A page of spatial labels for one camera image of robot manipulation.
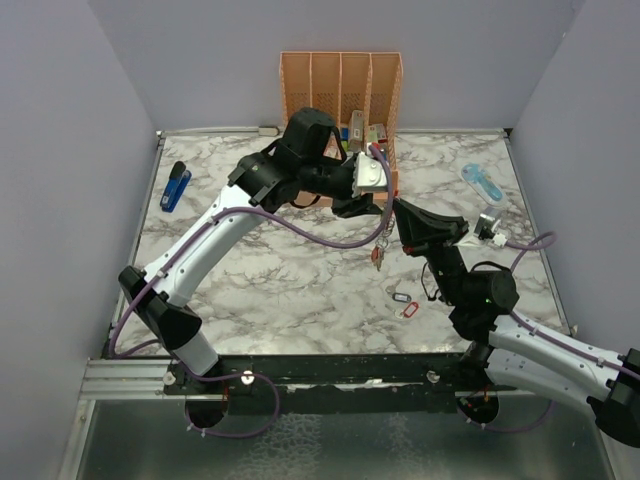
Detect peach plastic desk organizer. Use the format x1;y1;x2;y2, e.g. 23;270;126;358
279;51;403;193

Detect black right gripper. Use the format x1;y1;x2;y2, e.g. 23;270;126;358
391;198;469;307

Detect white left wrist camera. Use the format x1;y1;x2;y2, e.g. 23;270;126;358
353;155;388;196

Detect green white box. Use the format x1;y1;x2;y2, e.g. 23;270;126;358
367;123;388;155

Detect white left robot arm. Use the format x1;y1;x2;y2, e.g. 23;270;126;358
115;107;394;395

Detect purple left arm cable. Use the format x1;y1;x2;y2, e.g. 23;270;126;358
107;144;394;440

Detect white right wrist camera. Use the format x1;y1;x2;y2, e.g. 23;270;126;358
457;209;508;248

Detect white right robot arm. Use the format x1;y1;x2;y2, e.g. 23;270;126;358
393;198;639;448

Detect red tag with key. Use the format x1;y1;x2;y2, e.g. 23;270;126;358
394;302;420;319

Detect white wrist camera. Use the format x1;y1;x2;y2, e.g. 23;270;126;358
353;155;388;196
457;209;508;248

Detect blue stapler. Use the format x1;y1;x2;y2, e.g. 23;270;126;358
159;161;192;213

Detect metal key organizer red handle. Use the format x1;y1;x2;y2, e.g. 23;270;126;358
369;207;399;272

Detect blue packaged correction tape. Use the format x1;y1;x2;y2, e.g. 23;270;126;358
461;163;506;206

